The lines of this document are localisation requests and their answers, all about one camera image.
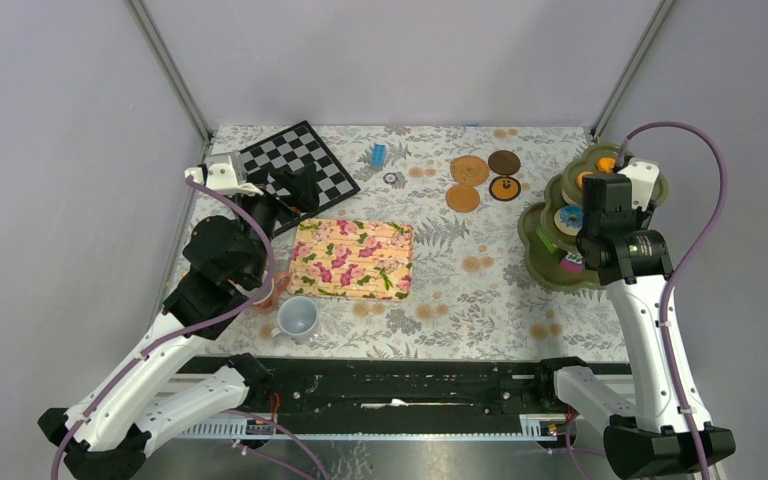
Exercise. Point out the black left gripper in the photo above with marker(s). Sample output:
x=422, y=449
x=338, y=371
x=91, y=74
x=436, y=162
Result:
x=302, y=187

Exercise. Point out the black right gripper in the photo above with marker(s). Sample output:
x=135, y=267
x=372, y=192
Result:
x=642, y=218

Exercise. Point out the blue donut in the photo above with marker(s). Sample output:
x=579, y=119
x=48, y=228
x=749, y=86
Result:
x=568, y=220

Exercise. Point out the round brown cookie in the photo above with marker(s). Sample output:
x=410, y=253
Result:
x=581, y=177

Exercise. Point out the purple cake slice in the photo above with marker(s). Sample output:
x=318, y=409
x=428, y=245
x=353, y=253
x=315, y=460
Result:
x=572, y=263

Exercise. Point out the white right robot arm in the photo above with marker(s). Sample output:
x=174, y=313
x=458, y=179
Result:
x=667, y=430

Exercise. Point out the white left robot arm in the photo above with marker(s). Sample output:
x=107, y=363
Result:
x=115, y=428

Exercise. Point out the green three-tier stand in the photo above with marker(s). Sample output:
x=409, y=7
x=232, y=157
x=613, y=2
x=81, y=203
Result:
x=550, y=238

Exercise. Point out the white mug front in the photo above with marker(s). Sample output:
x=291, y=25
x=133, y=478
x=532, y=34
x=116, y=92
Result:
x=298, y=319

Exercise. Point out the floral serving tray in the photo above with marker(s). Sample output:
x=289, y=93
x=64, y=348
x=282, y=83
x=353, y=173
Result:
x=352, y=259

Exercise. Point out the black orange face coaster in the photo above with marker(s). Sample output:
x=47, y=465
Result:
x=505, y=188

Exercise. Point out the dark brown coaster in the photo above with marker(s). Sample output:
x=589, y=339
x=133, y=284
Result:
x=504, y=162

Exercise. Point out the black white checkerboard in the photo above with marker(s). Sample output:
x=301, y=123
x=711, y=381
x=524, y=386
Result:
x=304, y=156

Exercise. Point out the woven tan coaster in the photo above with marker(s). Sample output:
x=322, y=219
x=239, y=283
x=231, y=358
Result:
x=469, y=170

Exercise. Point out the plain orange coaster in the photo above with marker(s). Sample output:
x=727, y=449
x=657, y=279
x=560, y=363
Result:
x=463, y=198

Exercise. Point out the blue toy brick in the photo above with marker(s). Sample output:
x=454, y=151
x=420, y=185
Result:
x=378, y=156

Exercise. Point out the white mug with red handle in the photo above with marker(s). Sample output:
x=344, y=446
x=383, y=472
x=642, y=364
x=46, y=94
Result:
x=267, y=303

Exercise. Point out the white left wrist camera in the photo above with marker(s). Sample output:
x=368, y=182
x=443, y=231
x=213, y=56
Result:
x=223, y=173

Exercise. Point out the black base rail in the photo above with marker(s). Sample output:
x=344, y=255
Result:
x=405, y=398

